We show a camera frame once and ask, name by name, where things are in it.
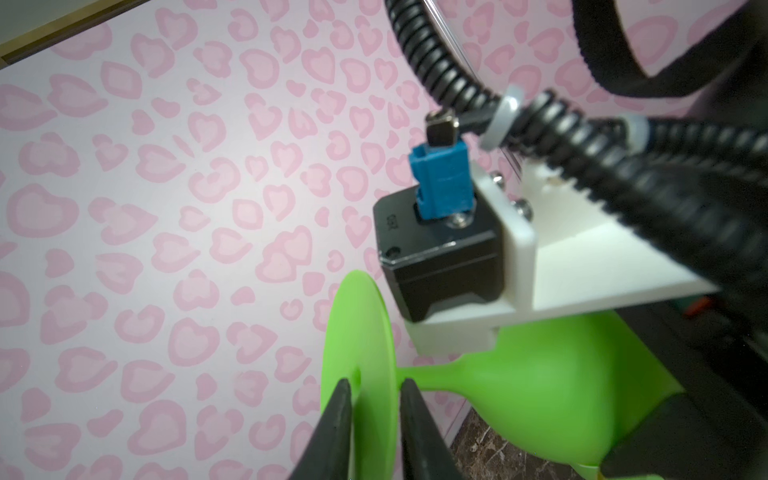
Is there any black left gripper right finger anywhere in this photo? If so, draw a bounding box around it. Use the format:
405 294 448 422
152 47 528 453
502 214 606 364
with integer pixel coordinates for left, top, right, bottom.
400 378 463 480

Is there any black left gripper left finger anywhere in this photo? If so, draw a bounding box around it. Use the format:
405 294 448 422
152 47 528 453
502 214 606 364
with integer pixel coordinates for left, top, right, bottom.
289 378 353 480

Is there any green glass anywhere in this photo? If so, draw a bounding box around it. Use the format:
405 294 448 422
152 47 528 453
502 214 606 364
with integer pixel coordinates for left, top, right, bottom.
321 270 682 479

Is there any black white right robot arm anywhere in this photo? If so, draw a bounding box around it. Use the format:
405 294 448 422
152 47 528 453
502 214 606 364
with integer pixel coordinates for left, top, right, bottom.
573 1 767 479

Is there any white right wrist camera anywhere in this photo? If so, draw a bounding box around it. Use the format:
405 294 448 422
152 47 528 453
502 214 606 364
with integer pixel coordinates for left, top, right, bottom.
373 139 713 356

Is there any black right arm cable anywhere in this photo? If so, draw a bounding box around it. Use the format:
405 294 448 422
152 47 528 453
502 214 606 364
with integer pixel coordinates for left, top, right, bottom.
383 0 768 289

